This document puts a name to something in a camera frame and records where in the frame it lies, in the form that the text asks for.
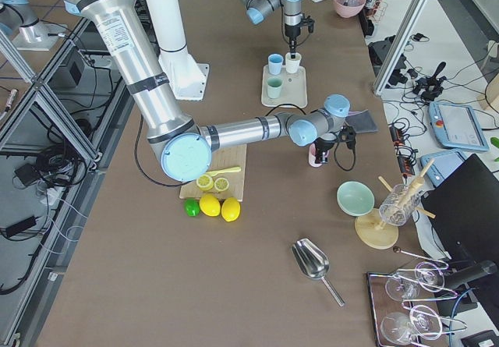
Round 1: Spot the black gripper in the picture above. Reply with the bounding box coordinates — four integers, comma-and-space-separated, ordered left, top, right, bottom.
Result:
313, 126, 356, 165
283, 14, 315, 59

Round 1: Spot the pink plastic cup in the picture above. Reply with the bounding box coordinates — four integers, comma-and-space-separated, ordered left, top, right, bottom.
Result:
308, 144, 322, 168

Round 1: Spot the cream plastic cup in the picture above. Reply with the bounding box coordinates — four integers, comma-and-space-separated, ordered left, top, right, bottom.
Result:
285, 52, 302, 74

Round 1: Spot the blue plastic cup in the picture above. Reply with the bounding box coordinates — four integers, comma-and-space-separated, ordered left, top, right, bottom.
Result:
267, 53, 284, 75

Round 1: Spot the green plastic cup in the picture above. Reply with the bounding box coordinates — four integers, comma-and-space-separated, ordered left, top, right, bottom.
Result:
266, 77, 283, 99

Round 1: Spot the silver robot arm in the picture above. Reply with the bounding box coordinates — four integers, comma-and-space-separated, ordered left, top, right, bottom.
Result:
65, 0, 350, 182
240, 0, 315, 59

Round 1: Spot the cream rabbit tray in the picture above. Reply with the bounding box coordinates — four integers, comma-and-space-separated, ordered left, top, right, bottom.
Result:
260, 65, 308, 108

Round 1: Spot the black tray with glasses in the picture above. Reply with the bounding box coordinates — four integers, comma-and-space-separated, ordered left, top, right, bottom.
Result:
367, 272, 467, 346

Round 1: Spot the grey folded cloth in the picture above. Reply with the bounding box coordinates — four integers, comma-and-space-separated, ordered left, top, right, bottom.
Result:
345, 109, 378, 134

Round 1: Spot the green bowl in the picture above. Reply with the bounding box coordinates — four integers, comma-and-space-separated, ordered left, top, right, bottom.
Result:
337, 181, 375, 217

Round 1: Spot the pink bowl with ice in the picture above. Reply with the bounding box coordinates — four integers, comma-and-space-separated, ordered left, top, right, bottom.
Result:
333, 0, 366, 18

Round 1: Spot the wooden cup tree stand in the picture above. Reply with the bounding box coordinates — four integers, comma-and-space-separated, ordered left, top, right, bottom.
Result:
355, 160, 436, 250

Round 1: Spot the clear textured glass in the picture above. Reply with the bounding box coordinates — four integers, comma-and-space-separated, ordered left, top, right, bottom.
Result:
379, 184, 422, 226

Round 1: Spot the wooden cutting board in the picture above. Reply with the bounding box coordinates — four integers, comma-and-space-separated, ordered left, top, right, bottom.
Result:
179, 143, 250, 202

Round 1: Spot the lemon half slice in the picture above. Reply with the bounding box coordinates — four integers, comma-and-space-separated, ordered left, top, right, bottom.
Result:
196, 174, 214, 191
214, 177, 230, 193

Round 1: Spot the yellow lemon outer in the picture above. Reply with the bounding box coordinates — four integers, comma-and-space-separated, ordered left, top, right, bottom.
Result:
221, 197, 241, 222

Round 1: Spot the yellow lemon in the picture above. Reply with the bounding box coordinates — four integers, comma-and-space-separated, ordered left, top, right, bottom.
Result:
221, 197, 241, 222
199, 193, 221, 217

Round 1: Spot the yellow plastic knife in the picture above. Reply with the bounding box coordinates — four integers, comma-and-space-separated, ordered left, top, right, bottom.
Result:
206, 166, 242, 177

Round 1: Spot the steel ice scoop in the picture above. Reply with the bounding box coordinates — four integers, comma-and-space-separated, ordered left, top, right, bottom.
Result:
292, 238, 345, 306

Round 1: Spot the yellow lemon middle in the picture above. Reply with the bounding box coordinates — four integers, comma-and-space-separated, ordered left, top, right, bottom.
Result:
199, 193, 221, 217

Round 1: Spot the blue teach pendant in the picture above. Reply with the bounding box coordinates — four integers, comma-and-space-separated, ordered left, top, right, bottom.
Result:
419, 149, 467, 187
428, 101, 489, 152

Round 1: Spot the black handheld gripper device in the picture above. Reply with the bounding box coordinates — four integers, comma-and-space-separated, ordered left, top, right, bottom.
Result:
412, 62, 447, 101

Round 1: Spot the green lime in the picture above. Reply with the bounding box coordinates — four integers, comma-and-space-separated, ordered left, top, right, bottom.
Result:
183, 199, 200, 217

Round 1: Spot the black monitor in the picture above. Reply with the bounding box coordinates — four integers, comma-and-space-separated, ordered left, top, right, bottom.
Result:
423, 154, 498, 263

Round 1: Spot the wine glass upper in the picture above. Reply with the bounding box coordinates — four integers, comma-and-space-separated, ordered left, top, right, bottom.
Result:
385, 261, 444, 301

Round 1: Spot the wine glass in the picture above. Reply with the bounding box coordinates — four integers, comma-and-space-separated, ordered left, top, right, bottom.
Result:
385, 261, 444, 301
380, 305, 443, 346

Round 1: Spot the wine glass lower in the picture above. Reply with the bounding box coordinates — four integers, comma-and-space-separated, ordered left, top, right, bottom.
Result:
380, 305, 443, 346

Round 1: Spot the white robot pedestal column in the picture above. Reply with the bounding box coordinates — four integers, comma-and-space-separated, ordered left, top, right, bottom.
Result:
146, 0, 209, 101

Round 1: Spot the aluminium frame post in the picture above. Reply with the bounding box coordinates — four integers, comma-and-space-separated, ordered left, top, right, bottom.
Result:
373, 0, 428, 97

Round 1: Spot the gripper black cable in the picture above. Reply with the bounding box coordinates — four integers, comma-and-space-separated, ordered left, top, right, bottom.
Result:
134, 104, 356, 187

